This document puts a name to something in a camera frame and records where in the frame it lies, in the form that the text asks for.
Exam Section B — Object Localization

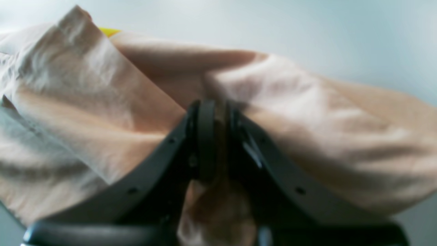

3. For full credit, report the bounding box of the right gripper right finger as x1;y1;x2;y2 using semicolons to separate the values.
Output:
227;104;409;246

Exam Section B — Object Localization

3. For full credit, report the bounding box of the peach T-shirt emoji print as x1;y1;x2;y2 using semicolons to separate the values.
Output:
1;6;436;246

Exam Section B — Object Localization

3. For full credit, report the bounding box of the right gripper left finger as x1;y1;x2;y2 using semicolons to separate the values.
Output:
22;100;216;246

